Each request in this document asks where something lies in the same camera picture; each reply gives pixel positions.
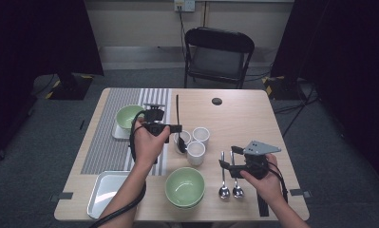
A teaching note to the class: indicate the black stand base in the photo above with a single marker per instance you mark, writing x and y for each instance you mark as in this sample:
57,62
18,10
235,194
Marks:
285,90
70,90

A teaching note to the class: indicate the small black floor object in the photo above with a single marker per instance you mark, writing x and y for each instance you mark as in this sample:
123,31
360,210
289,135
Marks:
81,124

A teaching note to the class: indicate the wall conduit pipe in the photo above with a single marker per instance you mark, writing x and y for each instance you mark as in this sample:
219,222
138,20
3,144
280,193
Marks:
204,14

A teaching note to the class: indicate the person's right hand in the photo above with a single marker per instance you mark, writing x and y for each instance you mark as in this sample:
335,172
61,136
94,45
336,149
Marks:
268,190

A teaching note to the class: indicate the wall power outlet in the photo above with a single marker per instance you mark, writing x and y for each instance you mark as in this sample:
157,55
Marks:
188,5

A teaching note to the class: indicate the grey striped placemat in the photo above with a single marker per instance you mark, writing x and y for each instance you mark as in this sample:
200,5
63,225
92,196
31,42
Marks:
104,152

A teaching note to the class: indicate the metal spoon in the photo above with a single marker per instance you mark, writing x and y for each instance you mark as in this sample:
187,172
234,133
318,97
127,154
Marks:
237,191
181,145
224,192

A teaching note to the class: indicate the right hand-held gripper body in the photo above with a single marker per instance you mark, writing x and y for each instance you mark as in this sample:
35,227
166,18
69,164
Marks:
256,164

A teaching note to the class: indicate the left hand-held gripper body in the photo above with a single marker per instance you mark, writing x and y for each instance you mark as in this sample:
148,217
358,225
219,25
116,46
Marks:
155,115

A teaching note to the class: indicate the row of black chopsticks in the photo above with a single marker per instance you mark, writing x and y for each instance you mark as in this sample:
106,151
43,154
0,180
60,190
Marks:
263,209

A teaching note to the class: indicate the black folding chair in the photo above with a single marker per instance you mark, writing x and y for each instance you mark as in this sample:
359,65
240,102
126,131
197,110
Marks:
218,39

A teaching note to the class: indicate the person's left hand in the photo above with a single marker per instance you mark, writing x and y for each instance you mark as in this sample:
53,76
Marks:
149,148

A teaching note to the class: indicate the green bowl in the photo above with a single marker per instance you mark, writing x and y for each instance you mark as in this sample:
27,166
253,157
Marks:
127,115
184,186
184,208

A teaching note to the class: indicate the black curtain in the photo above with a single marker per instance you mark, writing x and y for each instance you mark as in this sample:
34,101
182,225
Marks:
35,38
351,63

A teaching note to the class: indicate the grey tape strip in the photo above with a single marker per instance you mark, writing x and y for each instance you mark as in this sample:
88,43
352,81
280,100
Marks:
299,193
62,196

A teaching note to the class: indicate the white cup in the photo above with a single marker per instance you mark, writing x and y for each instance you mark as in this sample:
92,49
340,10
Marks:
201,134
188,139
196,155

